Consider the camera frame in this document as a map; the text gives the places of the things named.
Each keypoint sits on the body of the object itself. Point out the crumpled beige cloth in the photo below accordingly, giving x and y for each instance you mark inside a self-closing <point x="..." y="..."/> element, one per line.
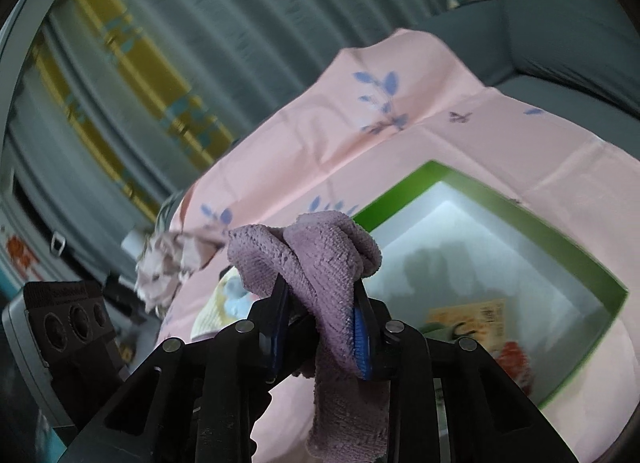
<point x="160" y="268"/>

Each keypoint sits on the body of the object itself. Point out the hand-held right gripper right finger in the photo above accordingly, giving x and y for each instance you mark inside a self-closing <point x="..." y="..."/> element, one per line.
<point x="361" y="343"/>

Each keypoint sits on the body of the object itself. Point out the grey sofa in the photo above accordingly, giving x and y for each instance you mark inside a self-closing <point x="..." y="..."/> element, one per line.
<point x="575" y="33"/>

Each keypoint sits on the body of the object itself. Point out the white and red plush toy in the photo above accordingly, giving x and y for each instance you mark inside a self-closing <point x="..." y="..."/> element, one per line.
<point x="512" y="360"/>

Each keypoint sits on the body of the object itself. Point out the pink printed bedsheet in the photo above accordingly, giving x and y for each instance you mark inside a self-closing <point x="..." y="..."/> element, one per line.
<point x="450" y="143"/>

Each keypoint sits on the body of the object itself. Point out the grey curtain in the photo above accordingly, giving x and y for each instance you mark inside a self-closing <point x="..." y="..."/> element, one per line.
<point x="250" y="43"/>

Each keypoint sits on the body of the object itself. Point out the light blue plush toy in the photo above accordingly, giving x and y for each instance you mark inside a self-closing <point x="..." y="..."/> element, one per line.
<point x="235" y="300"/>

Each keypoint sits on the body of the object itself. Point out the green box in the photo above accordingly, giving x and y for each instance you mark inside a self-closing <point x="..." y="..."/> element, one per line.
<point x="450" y="243"/>

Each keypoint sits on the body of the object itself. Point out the yellow tissue pack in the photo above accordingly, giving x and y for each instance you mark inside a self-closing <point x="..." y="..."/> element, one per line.
<point x="470" y="318"/>

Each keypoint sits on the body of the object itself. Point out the purple towel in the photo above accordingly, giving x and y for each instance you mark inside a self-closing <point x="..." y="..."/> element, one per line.
<point x="320" y="263"/>

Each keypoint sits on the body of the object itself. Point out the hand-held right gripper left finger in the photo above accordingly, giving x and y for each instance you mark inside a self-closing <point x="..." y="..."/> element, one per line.
<point x="277" y="328"/>

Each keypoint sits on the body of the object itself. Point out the yellow and cream towel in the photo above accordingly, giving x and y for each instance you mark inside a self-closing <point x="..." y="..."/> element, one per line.
<point x="210" y="315"/>

